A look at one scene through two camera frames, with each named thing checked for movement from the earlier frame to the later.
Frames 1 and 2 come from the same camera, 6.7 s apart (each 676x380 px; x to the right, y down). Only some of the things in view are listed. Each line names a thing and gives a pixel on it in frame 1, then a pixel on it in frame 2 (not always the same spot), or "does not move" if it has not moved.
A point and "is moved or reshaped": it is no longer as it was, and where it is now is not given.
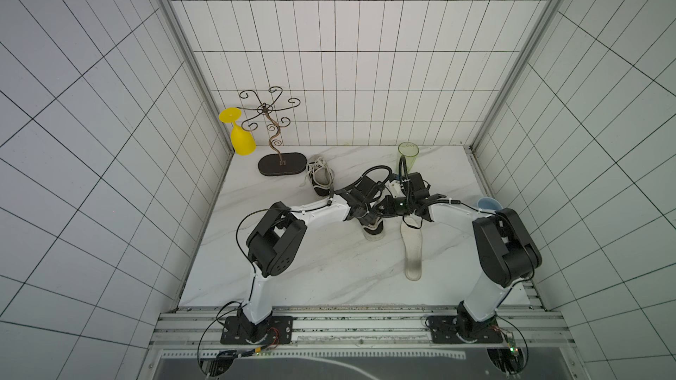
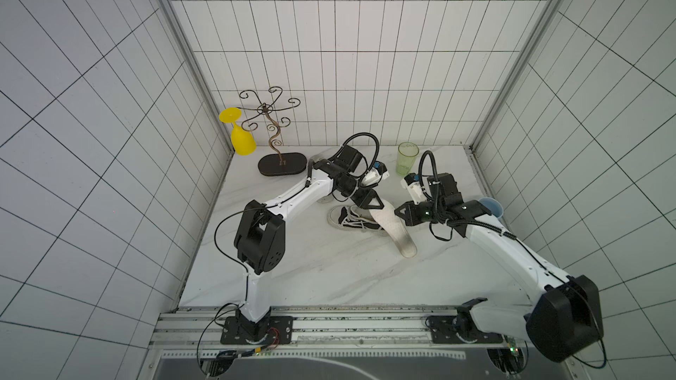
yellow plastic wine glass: x=242 y=140 does not move
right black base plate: x=445 y=329 does not move
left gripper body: x=367 y=215 -> x=351 y=185
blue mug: x=488 y=203 does not move
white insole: x=410 y=230 is moved or reshaped
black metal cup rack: x=270 y=165 does not move
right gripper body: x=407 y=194 -> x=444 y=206
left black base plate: x=278 y=332 does not move
